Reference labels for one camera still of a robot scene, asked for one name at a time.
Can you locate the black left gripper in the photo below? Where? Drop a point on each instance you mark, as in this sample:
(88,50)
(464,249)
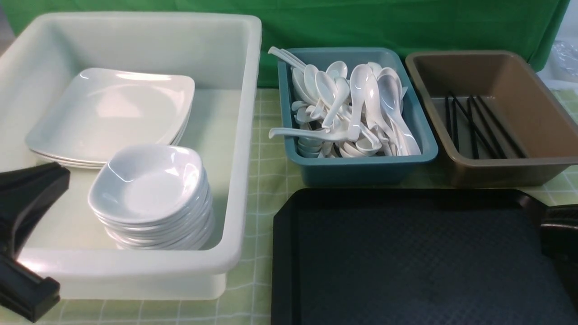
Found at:
(25,196)

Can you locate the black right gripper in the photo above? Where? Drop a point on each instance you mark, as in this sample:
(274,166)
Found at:
(559,242)

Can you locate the large white square plate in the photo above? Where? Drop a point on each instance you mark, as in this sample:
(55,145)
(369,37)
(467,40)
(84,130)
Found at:
(102,110)

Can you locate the stacked white square plates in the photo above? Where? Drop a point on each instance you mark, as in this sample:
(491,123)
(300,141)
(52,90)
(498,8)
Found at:
(99,165)

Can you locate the stack of white bowls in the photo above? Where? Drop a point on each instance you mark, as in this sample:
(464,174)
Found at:
(154,197)

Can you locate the brown plastic bin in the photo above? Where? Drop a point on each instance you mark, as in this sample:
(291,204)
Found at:
(518,97)

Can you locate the black chopsticks in bin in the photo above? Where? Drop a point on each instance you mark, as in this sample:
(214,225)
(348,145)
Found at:
(488,136)

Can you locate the black serving tray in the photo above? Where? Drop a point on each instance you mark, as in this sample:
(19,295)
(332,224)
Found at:
(414,257)

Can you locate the teal plastic bin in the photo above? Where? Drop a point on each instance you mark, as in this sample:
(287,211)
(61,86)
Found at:
(364,171)

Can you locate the green checkered tablecloth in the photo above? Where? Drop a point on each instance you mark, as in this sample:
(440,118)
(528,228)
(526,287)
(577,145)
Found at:
(246,300)

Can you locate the pile of white spoons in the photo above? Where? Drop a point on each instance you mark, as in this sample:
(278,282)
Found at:
(342,113)

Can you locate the green backdrop cloth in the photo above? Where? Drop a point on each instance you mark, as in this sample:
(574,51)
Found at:
(524,27)

